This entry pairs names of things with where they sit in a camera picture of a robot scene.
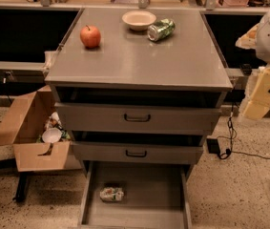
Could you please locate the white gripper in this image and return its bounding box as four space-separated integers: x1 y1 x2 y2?
235 25 270 120

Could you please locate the white green 7up can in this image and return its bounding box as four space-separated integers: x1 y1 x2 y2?
100 187 124 202

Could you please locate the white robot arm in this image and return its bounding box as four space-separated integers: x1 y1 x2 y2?
236 9 270 120

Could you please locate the green soda can on counter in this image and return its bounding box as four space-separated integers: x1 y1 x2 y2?
147 19 176 42

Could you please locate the grey drawer cabinet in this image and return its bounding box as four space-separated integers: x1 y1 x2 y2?
44 7 234 229

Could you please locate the grey open bottom drawer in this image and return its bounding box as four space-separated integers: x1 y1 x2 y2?
78 162 192 229

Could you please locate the grey top drawer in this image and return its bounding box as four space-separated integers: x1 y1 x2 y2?
55 103 220 135

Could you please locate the grey middle drawer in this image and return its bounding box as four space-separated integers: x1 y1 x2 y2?
72 142 203 164

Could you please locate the black power adapter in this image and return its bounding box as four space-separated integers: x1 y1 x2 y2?
207 138 220 155

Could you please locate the cream ceramic bowl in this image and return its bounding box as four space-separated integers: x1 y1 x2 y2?
122 10 156 31

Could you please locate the red apple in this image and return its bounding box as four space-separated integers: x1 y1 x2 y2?
80 25 101 48

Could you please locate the white bowl in box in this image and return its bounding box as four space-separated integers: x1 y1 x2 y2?
42 128 62 143

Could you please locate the brown cardboard box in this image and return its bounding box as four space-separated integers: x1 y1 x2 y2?
0 86 81 172

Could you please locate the black table leg base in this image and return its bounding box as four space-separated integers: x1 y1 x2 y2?
13 173 29 203

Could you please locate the black device on rail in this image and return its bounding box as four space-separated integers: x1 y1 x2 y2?
239 64 252 75

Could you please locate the black floor cable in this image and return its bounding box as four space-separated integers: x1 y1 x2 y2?
218 102 270 163

